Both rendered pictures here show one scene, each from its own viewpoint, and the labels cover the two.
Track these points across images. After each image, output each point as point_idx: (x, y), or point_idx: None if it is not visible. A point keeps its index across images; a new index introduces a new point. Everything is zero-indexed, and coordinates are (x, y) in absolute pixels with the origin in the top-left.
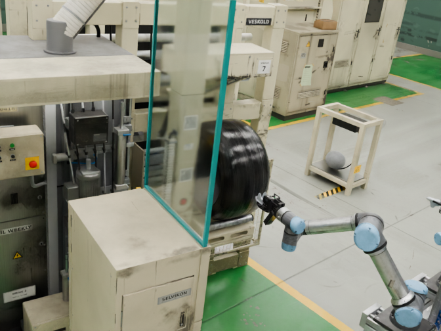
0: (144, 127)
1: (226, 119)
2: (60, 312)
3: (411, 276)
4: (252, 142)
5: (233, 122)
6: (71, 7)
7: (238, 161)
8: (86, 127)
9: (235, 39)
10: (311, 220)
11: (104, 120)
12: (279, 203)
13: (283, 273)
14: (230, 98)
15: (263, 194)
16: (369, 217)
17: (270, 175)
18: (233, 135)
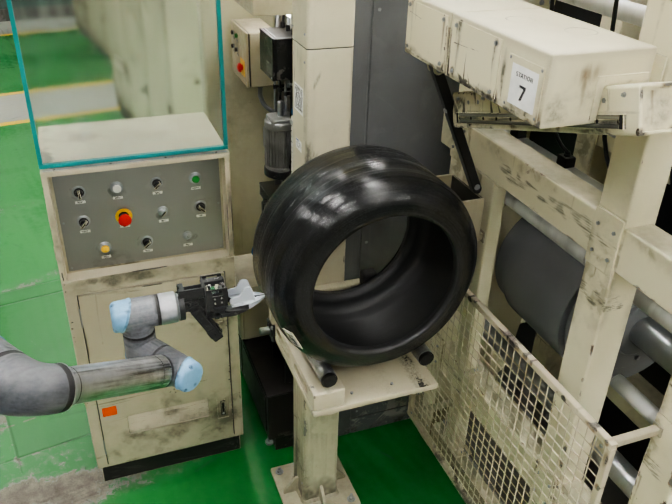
0: (478, 162)
1: (397, 160)
2: (241, 273)
3: None
4: (311, 194)
5: (373, 161)
6: None
7: (270, 200)
8: (263, 44)
9: (657, 33)
10: (153, 357)
11: (270, 44)
12: (179, 284)
13: None
14: (621, 204)
15: (251, 292)
16: (3, 348)
17: (597, 481)
18: (318, 165)
